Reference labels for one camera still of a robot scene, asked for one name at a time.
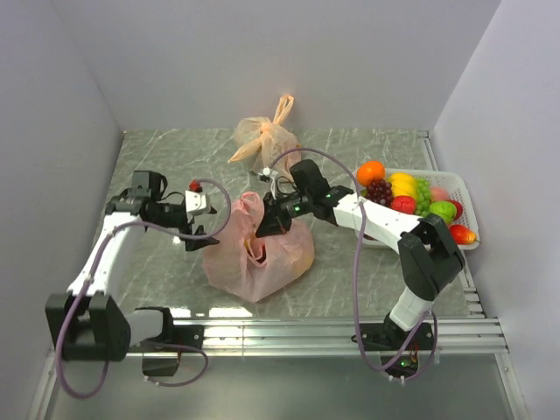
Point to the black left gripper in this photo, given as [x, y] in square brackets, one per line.
[192, 244]

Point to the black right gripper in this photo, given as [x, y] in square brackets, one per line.
[274, 221]

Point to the pink plastic bag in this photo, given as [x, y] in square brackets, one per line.
[253, 268]

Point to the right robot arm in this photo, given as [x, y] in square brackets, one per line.
[430, 258]

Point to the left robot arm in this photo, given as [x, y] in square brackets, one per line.
[86, 323]

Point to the tied beige plastic bag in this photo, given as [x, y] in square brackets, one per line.
[260, 141]

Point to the orange fake orange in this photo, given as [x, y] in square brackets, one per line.
[370, 172]

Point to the red fake strawberry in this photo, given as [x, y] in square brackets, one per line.
[404, 204]

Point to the yellow fake banana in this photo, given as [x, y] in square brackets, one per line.
[403, 184]

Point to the pink fake peach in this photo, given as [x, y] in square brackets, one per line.
[438, 193]

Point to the green fake guava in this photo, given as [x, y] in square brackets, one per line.
[444, 209]

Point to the red yellow fake pear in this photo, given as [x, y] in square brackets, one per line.
[463, 235]

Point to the dark red grape bunch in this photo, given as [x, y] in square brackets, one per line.
[380, 192]

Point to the green grape bunch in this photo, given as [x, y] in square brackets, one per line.
[423, 197]

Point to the white plastic fruit basket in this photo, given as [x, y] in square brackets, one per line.
[460, 197]

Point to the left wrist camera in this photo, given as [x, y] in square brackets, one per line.
[196, 201]

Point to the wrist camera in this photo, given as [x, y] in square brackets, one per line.
[269, 176]
[196, 201]

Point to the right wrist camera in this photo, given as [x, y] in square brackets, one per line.
[269, 176]

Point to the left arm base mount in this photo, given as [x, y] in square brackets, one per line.
[162, 357]

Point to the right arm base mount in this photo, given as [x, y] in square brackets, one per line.
[413, 351]

